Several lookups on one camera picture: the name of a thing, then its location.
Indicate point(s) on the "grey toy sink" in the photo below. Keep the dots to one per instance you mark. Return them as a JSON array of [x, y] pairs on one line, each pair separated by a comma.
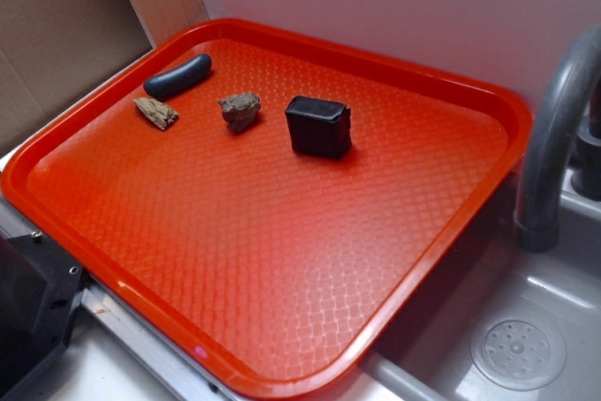
[[425, 352]]

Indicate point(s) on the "brown wood chip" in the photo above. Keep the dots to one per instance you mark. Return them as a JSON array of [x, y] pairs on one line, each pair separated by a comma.
[[158, 113]]

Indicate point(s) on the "black rectangular block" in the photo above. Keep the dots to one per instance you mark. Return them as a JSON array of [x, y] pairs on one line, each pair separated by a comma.
[[319, 127]]

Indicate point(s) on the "red plastic tray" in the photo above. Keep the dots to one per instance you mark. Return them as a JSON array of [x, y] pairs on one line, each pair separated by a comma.
[[274, 270]]

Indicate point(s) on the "brown cardboard panel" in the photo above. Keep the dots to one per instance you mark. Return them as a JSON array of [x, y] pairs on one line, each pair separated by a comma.
[[53, 52]]

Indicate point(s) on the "dark faucet knob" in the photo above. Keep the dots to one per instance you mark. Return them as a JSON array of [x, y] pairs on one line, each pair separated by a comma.
[[586, 157]]

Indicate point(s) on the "black metal bracket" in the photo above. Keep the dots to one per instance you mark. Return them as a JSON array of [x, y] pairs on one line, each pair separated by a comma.
[[40, 287]]

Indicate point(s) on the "grey toy faucet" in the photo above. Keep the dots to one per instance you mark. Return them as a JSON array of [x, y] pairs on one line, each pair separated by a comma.
[[573, 89]]

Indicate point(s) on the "grey rock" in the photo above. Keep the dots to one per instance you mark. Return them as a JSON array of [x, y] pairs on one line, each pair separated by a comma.
[[240, 111]]

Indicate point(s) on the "round sink drain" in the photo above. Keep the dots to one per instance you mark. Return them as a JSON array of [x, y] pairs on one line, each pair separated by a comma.
[[518, 350]]

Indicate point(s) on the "dark blue oblong object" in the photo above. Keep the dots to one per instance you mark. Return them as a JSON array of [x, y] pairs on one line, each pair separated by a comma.
[[179, 79]]

